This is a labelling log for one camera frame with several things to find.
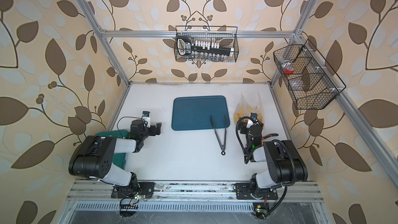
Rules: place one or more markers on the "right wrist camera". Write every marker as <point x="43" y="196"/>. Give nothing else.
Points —
<point x="253" y="120"/>

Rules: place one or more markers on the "orange duck zip bag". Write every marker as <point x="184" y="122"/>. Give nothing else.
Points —
<point x="243" y="109"/>

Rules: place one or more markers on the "green box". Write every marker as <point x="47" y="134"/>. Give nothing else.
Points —
<point x="120" y="153"/>

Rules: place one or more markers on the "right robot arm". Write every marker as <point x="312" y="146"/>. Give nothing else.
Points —
<point x="284" y="165"/>

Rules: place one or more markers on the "clear duck zip bag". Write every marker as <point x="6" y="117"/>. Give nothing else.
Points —
<point x="259" y="109"/>

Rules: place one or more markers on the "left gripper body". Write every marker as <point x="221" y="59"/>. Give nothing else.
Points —
<point x="149" y="131"/>

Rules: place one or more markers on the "orange handled pliers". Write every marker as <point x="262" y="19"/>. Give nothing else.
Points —
<point x="269" y="136"/>

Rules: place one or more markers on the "wire basket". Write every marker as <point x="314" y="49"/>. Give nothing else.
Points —
<point x="315" y="83"/>
<point x="226" y="35"/>

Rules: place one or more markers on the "right wire basket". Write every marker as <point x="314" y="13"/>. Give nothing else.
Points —
<point x="315" y="83"/>

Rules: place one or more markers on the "teal tray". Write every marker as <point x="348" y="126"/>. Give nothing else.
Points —
<point x="200" y="113"/>

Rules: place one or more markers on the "back wire basket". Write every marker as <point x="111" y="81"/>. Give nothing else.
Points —
<point x="226" y="35"/>

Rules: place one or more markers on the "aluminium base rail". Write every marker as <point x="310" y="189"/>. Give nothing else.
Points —
<point x="207" y="191"/>

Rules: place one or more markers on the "red item in basket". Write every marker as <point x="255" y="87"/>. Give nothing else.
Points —
<point x="289" y="70"/>

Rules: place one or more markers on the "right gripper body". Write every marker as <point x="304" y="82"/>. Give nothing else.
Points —
<point x="248" y="142"/>

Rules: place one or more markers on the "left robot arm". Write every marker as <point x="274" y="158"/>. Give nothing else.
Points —
<point x="94" y="157"/>

